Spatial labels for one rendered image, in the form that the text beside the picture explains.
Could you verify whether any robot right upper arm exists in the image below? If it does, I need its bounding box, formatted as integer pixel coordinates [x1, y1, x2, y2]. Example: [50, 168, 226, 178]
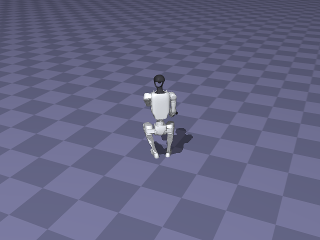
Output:
[169, 92, 177, 114]

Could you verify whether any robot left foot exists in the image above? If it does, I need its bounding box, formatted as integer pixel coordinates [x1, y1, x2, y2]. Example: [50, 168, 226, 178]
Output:
[150, 148, 159, 159]

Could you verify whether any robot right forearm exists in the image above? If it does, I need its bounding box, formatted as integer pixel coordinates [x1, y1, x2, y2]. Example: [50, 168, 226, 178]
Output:
[169, 108, 177, 117]

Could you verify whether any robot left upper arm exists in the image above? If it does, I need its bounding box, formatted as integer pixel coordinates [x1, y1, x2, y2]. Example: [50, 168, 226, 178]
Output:
[143, 93, 152, 107]

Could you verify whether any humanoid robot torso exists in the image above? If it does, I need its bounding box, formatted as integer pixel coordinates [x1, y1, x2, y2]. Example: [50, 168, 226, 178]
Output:
[150, 90, 170, 136]

